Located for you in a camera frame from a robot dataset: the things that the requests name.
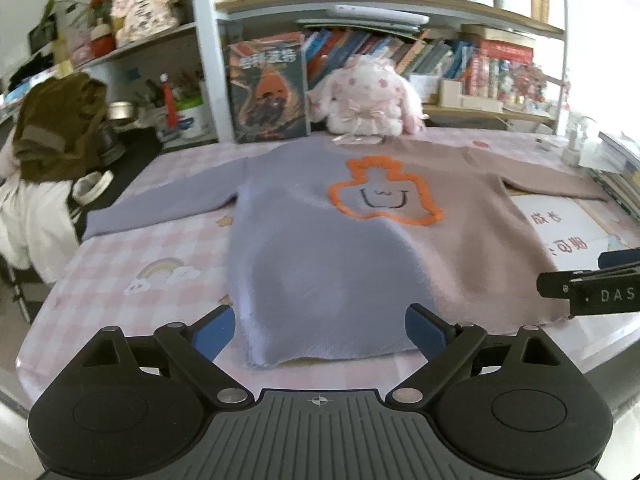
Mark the white cardboard box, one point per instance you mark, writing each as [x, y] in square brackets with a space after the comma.
[450, 92]

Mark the pink checked tablecloth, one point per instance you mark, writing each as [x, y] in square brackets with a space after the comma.
[150, 240]

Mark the row of small colourful figures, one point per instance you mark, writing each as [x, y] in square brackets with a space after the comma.
[505, 80]

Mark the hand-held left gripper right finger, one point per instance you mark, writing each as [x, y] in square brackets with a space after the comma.
[424, 332]

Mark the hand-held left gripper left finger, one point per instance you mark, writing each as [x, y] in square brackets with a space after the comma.
[216, 331]

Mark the dark box with orange figure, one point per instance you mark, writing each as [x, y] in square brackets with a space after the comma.
[267, 92]

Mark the grey sweater with orange outline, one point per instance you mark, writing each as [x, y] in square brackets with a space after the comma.
[325, 260]

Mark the white garment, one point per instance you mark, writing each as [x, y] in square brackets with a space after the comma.
[35, 220]

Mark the red jar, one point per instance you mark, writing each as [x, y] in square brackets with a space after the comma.
[102, 40]

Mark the row of colourful books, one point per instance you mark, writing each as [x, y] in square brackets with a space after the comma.
[380, 52]

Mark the small white bottle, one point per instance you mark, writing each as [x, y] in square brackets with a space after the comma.
[572, 142]

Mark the red bottle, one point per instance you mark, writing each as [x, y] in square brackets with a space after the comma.
[170, 100]

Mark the white paper sheet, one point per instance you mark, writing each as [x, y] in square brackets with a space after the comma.
[565, 232]

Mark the pink plush bunny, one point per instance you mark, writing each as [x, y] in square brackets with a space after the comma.
[367, 97]

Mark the pink plush toy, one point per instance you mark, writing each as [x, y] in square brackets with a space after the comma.
[145, 7]

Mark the brown jacket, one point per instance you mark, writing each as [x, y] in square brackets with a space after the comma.
[57, 125]

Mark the white bookshelf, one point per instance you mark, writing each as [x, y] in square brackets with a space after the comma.
[205, 60]

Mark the stack of books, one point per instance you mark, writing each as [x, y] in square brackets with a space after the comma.
[620, 170]

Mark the metal bowl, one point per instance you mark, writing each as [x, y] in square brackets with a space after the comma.
[121, 110]

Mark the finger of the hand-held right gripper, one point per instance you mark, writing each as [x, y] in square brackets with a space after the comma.
[620, 258]
[552, 285]

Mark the grey side shelf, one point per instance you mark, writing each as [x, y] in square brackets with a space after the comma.
[125, 47]

